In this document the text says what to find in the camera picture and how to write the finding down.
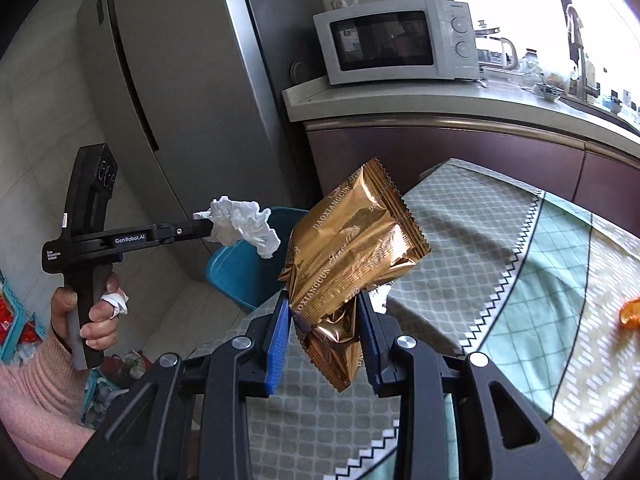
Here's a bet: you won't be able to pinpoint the patterned tablecloth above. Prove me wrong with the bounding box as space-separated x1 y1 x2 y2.
199 157 640 480

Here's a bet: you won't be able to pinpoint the blue white bowl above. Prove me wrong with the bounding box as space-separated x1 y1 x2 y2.
532 82 563 102

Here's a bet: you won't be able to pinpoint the glass electric kettle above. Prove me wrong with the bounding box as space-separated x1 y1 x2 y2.
474 20 518 70

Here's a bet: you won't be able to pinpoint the grey refrigerator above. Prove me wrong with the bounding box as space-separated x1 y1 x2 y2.
77 0 324 222

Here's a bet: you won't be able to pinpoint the pink sleeve left forearm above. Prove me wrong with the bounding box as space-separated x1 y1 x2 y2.
1 332 93 478

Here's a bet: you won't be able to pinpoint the maroon lower cabinets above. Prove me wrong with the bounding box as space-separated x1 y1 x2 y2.
305 116 639 234

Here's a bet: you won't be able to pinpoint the person's left hand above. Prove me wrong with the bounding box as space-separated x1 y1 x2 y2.
49 273 130 352

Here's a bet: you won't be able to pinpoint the gold snack wrapper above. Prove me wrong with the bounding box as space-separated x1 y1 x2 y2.
279 158 430 392

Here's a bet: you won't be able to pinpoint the teal plastic trash bin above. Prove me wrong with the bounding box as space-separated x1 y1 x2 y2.
205 207 307 313

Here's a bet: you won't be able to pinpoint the orange peel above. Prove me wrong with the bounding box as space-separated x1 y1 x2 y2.
618 298 640 330

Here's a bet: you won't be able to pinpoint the white microwave oven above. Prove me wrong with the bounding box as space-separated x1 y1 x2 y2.
314 0 480 86

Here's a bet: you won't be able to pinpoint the kitchen faucet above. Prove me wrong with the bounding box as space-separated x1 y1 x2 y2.
565 3 600 102

